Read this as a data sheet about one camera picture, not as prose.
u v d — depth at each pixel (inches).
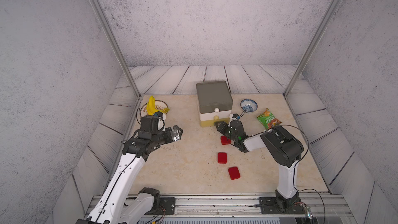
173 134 26.4
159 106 45.2
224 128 34.7
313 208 29.1
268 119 39.0
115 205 15.5
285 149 20.9
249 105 43.9
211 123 39.1
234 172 32.6
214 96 36.2
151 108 41.4
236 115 35.9
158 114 26.9
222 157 35.0
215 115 36.8
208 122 38.6
